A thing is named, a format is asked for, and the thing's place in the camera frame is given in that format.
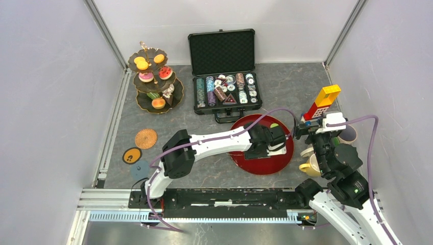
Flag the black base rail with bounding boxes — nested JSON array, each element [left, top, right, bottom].
[[128, 183, 314, 232]]

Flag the red round tray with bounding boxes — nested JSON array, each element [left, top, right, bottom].
[[227, 114, 295, 175]]

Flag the red frosted donut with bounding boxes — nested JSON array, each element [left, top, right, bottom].
[[158, 66, 173, 80]]

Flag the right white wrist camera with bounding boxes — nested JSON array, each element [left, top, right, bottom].
[[315, 112, 346, 134]]

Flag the pink frosted donut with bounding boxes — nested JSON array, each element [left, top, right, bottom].
[[138, 72, 154, 83]]

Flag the woven coaster left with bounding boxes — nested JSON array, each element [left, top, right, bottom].
[[134, 129, 158, 150]]

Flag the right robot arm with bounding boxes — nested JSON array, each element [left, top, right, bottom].
[[293, 115, 401, 244]]

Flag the beige purple mug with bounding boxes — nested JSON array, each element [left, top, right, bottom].
[[337, 125, 357, 144]]

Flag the yellow round cookie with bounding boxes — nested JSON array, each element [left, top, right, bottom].
[[153, 54, 165, 64]]

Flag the orange black coaster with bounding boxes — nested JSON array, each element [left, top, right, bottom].
[[122, 147, 142, 165]]

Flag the chocolate cake slice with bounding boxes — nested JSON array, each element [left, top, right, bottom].
[[163, 93, 174, 107]]

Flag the orange waffle biscuit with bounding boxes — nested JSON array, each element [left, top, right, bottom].
[[134, 56, 146, 64]]

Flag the toy block tower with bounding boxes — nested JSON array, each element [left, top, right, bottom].
[[301, 85, 341, 123]]

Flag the three-tier dessert stand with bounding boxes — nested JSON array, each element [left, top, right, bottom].
[[128, 41, 184, 114]]

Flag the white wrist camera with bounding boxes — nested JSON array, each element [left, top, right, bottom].
[[267, 145, 287, 156], [315, 112, 346, 134]]

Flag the white striped donut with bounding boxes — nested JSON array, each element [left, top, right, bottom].
[[163, 84, 175, 98]]

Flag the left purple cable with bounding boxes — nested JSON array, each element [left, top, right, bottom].
[[146, 108, 298, 233]]

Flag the orange peach bun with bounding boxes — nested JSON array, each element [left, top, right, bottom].
[[151, 97, 166, 110]]

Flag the white rectangular pastry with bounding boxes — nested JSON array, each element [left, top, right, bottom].
[[147, 92, 161, 100]]

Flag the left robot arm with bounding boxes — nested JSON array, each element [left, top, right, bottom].
[[140, 124, 288, 208]]

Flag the black poker chip case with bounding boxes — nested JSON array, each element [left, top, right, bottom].
[[187, 29, 262, 124]]

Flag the green bowl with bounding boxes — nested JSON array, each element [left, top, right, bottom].
[[332, 137, 340, 146]]

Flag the yellow cup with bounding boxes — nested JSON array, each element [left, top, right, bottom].
[[299, 154, 321, 177]]

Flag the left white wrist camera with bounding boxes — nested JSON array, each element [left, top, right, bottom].
[[267, 145, 287, 156]]

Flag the orange round biscuit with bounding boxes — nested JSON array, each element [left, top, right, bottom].
[[136, 60, 149, 70]]

